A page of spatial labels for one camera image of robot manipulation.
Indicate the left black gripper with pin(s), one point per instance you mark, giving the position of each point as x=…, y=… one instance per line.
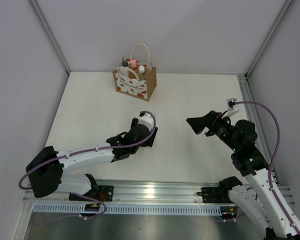
x=134, y=121

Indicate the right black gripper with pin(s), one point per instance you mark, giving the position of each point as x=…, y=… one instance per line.
x=198, y=124

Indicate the small jar dark lid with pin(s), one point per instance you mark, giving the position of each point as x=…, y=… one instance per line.
x=124, y=68

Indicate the orange bottle pink cap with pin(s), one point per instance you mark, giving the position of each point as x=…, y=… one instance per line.
x=134, y=67

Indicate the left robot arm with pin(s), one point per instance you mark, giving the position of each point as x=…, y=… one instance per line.
x=52, y=171

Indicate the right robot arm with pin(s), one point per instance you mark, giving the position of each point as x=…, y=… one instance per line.
x=269, y=212

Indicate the watermelon print canvas bag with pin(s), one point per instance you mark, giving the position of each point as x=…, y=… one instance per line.
x=141, y=89

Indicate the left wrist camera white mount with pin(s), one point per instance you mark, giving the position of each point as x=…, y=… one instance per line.
x=146, y=119

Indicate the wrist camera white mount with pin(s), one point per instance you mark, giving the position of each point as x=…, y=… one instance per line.
x=232, y=108
x=146, y=119

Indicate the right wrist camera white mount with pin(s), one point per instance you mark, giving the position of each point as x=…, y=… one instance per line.
x=232, y=108

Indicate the right side aluminium rail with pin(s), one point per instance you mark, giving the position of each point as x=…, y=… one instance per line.
x=253, y=116

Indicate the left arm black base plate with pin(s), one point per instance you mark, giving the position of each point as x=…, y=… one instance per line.
x=104, y=193

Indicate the aluminium mounting rail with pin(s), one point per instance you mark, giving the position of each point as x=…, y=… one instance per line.
x=148, y=193

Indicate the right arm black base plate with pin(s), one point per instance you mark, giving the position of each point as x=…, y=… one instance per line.
x=213, y=195

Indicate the white slotted cable duct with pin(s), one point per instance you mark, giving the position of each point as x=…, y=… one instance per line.
x=130, y=209

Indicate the right aluminium frame post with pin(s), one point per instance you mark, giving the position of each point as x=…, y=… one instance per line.
x=270, y=35

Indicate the aluminium frame post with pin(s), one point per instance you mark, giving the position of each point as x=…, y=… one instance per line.
x=270, y=35
x=42, y=20

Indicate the left aluminium frame post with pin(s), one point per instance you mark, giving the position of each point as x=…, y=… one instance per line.
x=42, y=20

